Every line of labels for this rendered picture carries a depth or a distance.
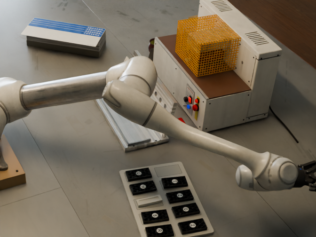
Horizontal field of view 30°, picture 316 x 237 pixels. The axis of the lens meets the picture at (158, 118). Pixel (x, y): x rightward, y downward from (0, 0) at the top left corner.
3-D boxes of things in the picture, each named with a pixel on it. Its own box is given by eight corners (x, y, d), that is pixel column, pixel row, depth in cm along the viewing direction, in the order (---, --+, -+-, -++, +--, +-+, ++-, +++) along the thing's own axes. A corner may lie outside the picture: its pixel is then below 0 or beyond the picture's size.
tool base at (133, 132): (90, 95, 283) (90, 89, 281) (130, 87, 290) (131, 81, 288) (124, 152, 252) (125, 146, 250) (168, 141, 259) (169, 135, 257)
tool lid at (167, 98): (134, 50, 278) (137, 50, 278) (125, 83, 288) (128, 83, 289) (174, 102, 247) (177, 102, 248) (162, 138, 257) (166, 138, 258)
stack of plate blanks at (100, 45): (26, 45, 315) (25, 28, 308) (35, 34, 325) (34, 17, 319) (98, 57, 310) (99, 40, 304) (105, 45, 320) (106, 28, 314)
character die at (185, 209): (171, 209, 226) (171, 207, 226) (195, 204, 229) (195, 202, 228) (175, 218, 223) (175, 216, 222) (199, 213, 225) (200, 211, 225)
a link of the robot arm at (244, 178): (271, 192, 221) (286, 191, 209) (232, 192, 218) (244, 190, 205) (270, 163, 223) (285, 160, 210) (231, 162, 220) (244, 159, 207)
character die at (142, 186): (129, 186, 234) (129, 184, 234) (152, 182, 237) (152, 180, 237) (132, 195, 231) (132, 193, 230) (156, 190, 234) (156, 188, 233)
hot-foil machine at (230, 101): (151, 70, 304) (156, 3, 280) (219, 57, 318) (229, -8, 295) (222, 163, 251) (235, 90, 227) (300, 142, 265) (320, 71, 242)
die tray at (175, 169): (118, 172, 242) (118, 170, 241) (180, 162, 249) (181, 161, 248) (144, 247, 212) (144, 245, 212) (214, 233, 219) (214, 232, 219)
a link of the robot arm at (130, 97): (154, 109, 202) (161, 89, 213) (107, 83, 200) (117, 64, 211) (137, 134, 209) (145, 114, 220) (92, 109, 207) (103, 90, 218)
